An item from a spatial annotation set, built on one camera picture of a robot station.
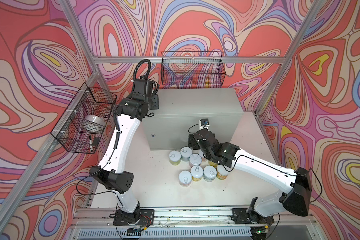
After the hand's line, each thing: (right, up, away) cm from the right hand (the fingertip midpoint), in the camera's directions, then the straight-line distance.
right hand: (197, 138), depth 77 cm
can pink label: (-6, -22, +3) cm, 23 cm away
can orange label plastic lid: (+14, -20, +4) cm, 24 cm away
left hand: (-23, +21, -4) cm, 31 cm away
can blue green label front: (+7, -20, +5) cm, 22 cm away
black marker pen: (-53, -2, -5) cm, 53 cm away
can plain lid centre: (0, -14, +11) cm, 17 cm away
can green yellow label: (-13, -13, +12) cm, 22 cm away
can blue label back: (-6, -10, +14) cm, 18 cm away
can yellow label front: (0, -20, +7) cm, 21 cm away
